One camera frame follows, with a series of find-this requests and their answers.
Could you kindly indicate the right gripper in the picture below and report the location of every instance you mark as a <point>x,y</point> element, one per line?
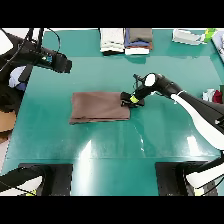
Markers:
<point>137,98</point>

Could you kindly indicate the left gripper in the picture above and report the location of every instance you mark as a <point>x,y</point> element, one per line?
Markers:
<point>50,60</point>

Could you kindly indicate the brown garment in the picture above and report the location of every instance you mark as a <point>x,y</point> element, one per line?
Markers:
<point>100,106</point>

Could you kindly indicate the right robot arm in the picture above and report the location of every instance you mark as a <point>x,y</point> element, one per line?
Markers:
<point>200,111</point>

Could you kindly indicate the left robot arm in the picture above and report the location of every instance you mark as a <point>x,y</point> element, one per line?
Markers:
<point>31,50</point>

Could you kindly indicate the heap of clothes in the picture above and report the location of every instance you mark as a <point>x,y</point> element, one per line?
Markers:
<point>10,93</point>

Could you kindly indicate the orange garment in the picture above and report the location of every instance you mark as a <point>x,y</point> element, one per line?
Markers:
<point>146,46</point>

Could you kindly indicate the grey garment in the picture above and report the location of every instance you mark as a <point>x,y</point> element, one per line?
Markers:
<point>140,34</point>

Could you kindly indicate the red garment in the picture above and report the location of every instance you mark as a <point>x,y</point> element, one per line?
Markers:
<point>217,96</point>

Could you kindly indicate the green object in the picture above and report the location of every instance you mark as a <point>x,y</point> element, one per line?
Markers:
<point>210,33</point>

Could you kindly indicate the pale garment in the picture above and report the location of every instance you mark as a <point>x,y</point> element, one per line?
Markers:
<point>219,45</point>

